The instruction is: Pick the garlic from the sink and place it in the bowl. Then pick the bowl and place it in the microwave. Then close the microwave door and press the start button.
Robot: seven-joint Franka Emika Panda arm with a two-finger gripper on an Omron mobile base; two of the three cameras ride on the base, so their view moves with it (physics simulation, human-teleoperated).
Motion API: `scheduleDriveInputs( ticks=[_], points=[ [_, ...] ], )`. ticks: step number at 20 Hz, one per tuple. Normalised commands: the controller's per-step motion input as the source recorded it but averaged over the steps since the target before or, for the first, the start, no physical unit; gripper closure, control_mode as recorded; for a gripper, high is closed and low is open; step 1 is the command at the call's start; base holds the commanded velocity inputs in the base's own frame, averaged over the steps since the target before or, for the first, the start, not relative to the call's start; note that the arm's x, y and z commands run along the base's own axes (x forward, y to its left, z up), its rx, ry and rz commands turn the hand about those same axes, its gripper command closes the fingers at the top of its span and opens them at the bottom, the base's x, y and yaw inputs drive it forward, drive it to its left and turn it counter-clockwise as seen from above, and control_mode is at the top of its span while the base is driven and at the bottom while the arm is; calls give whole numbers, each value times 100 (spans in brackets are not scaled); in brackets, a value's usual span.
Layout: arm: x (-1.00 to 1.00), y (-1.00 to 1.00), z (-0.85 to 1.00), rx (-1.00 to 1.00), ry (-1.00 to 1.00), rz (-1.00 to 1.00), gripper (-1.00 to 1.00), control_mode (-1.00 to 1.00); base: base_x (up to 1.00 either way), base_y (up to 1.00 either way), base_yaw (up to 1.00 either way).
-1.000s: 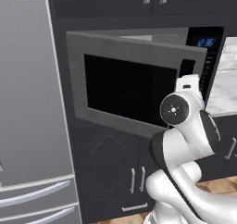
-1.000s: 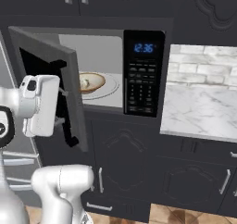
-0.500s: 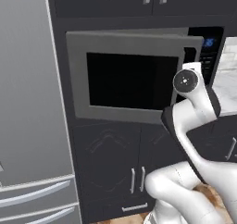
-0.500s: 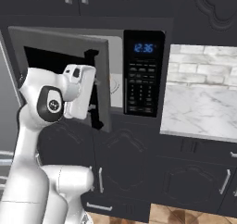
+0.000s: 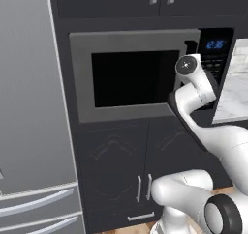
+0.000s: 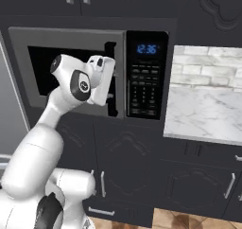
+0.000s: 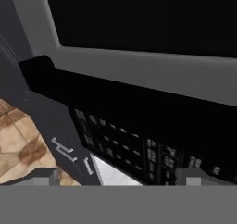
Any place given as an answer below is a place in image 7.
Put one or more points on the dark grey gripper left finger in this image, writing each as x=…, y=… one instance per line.
x=43, y=174

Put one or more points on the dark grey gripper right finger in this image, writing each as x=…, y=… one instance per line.
x=191, y=173

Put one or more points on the black microwave with buttons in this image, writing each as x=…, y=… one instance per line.
x=160, y=116

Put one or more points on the grey microwave door, black window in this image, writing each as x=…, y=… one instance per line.
x=129, y=68

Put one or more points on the dark grey cupboard run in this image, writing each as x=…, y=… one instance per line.
x=51, y=116

